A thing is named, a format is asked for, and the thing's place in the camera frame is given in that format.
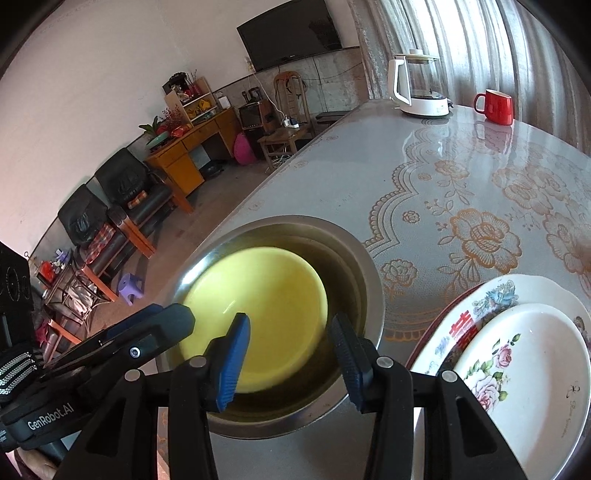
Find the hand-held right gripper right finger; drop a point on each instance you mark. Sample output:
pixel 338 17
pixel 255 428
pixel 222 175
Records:
pixel 346 364

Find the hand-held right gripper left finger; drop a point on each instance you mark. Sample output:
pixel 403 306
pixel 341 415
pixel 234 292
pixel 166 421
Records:
pixel 233 364

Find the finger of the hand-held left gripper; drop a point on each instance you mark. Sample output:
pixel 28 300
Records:
pixel 134 319
pixel 171 323

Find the yellow plastic bowl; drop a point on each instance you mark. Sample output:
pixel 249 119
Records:
pixel 268 300

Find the stainless steel bowl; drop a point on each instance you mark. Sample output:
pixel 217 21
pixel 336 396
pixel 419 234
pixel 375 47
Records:
pixel 369 286

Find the pink-rimmed white plate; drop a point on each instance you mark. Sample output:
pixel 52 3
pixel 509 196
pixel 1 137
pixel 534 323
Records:
pixel 433 323

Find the small rose-print white plate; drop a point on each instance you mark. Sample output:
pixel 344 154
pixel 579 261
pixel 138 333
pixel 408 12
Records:
pixel 531 369

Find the white plate with red print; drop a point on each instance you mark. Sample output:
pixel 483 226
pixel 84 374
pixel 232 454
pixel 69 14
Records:
pixel 531 288

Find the purple plastic stool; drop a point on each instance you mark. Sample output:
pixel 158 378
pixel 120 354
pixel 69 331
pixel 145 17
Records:
pixel 130 287

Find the glass coffee table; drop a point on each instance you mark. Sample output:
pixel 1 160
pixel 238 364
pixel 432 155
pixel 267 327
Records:
pixel 69 295

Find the black leather armchair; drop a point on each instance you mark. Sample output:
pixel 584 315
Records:
pixel 124 175
pixel 81 217

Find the orange wooden desk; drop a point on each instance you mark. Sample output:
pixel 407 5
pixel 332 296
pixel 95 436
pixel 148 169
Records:
pixel 180 161

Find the pink bag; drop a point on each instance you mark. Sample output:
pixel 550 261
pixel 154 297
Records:
pixel 244 150

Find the green potted plant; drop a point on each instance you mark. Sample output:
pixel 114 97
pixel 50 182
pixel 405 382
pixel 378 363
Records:
pixel 152 125

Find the grey floral tablecloth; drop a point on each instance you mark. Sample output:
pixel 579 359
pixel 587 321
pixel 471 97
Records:
pixel 461 184

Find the small wooden side table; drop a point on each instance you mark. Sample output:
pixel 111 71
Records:
pixel 281 136

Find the cluttered wooden shelf unit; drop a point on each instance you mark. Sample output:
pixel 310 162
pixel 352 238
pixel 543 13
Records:
pixel 194 104

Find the black speaker box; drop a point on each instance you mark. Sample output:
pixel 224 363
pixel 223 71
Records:
pixel 251 115

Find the brown wooden chair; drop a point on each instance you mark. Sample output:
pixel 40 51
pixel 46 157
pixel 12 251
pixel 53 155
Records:
pixel 288 92

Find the white electric glass kettle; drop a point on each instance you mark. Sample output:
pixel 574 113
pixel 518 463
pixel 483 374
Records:
pixel 425 107

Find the red mug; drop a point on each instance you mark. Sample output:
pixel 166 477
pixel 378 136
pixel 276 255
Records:
pixel 498 108

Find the black flat television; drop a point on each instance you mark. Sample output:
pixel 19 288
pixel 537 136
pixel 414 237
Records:
pixel 286 37

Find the grey window curtain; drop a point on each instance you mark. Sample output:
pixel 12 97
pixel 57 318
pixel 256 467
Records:
pixel 485 37

